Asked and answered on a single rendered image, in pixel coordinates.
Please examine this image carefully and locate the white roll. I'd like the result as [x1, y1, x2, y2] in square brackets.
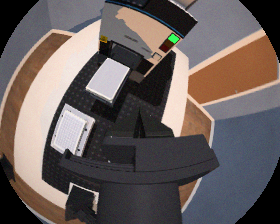
[174, 0, 194, 8]

